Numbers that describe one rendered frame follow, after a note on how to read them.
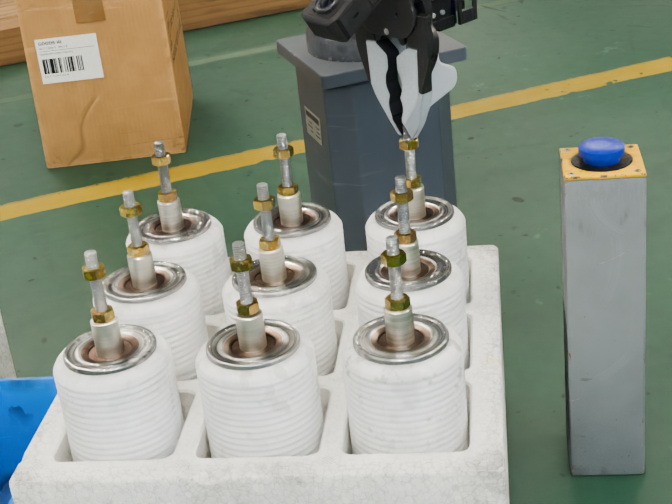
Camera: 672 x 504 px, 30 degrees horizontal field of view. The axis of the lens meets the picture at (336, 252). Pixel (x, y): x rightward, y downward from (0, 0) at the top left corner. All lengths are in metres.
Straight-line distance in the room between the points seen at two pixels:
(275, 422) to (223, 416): 0.04
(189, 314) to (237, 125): 1.16
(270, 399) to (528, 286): 0.68
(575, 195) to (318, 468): 0.33
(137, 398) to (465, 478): 0.26
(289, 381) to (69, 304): 0.76
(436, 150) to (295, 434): 0.64
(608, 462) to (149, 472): 0.47
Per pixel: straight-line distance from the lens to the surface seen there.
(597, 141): 1.13
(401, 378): 0.95
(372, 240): 1.18
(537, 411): 1.35
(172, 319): 1.10
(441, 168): 1.57
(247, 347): 0.99
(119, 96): 2.13
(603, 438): 1.23
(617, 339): 1.17
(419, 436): 0.98
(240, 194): 1.95
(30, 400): 1.30
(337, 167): 1.54
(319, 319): 1.09
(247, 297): 0.98
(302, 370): 0.98
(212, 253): 1.21
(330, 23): 1.05
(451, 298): 1.07
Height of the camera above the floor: 0.74
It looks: 26 degrees down
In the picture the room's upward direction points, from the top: 6 degrees counter-clockwise
